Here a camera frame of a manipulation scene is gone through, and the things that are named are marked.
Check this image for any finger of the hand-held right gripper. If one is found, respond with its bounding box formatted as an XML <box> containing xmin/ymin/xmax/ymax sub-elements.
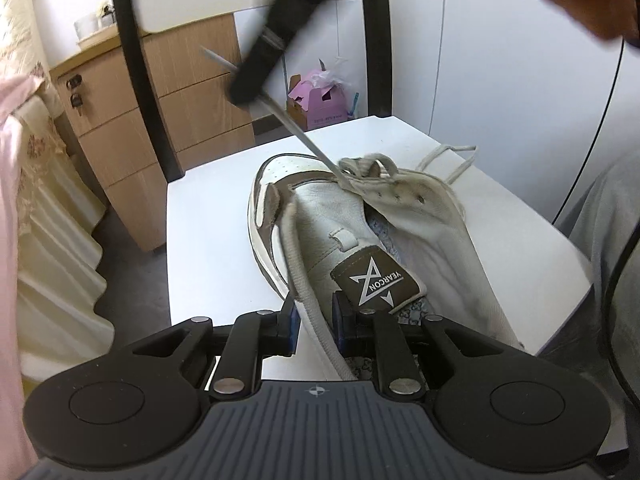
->
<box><xmin>227</xmin><ymin>0</ymin><xmax>334</xmax><ymax>107</ymax></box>

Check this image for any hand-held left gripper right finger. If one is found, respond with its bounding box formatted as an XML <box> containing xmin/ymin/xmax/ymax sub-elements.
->
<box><xmin>331</xmin><ymin>293</ymin><xmax>489</xmax><ymax>397</ymax></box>

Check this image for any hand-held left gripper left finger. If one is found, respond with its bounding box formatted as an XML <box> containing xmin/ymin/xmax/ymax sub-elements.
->
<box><xmin>134</xmin><ymin>291</ymin><xmax>302</xmax><ymax>398</ymax></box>

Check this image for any grey white shoelace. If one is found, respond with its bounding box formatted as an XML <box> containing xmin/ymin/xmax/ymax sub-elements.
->
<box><xmin>200</xmin><ymin>45</ymin><xmax>478</xmax><ymax>191</ymax></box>

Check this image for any brown and white sneaker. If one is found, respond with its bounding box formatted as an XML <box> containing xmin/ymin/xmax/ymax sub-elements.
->
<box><xmin>247</xmin><ymin>152</ymin><xmax>526</xmax><ymax>381</ymax></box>

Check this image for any person's right hand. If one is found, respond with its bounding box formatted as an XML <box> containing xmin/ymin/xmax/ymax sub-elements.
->
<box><xmin>500</xmin><ymin>0</ymin><xmax>640</xmax><ymax>42</ymax></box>

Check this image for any clear plastic bag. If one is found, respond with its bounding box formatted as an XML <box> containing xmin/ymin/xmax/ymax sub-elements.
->
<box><xmin>307</xmin><ymin>57</ymin><xmax>351</xmax><ymax>92</ymax></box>

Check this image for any pink cardboard box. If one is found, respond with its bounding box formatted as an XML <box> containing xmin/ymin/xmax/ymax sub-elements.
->
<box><xmin>286</xmin><ymin>72</ymin><xmax>361</xmax><ymax>132</ymax></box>

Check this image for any cream tray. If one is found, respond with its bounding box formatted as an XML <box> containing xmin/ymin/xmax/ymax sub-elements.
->
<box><xmin>75</xmin><ymin>27</ymin><xmax>123</xmax><ymax>50</ymax></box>

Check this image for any clear glass cup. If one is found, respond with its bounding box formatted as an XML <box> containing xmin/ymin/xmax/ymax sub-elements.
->
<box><xmin>74</xmin><ymin>12</ymin><xmax>103</xmax><ymax>41</ymax></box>

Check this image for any wooden drawer cabinet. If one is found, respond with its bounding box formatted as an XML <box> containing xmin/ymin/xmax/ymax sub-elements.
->
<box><xmin>50</xmin><ymin>12</ymin><xmax>256</xmax><ymax>252</ymax></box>

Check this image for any cabinet lock with keys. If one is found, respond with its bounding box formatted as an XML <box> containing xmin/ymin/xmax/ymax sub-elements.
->
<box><xmin>66</xmin><ymin>74</ymin><xmax>84</xmax><ymax>112</ymax></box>

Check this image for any bed with pink bedding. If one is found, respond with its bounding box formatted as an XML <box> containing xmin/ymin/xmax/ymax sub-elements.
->
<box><xmin>0</xmin><ymin>0</ymin><xmax>118</xmax><ymax>386</ymax></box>

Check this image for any pink cloth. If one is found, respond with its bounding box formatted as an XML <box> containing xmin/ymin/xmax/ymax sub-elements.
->
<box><xmin>0</xmin><ymin>75</ymin><xmax>51</xmax><ymax>480</ymax></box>

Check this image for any white chair with black frame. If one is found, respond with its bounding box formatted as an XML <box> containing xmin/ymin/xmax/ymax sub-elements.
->
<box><xmin>107</xmin><ymin>0</ymin><xmax>593</xmax><ymax>381</ymax></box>

